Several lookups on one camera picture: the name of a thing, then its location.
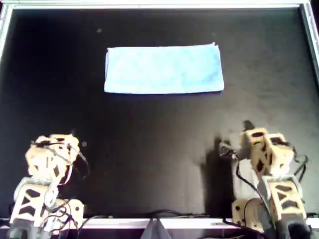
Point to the right beige robot arm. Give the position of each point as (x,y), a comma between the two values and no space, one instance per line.
(279,154)

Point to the round white table sticker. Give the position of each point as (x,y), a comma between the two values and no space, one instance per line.
(84,144)

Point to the aluminium table frame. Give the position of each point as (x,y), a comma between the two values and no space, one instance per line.
(112,223)

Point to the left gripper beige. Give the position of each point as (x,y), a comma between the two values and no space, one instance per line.
(67,139)

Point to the light blue microfiber cloth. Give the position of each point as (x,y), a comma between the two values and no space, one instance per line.
(162,69)

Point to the left beige robot arm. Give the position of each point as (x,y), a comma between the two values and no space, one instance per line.
(74,207)

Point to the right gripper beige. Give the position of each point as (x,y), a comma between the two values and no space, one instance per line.
(249,139)

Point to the grey camera stand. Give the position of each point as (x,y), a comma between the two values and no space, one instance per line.
(155,231)

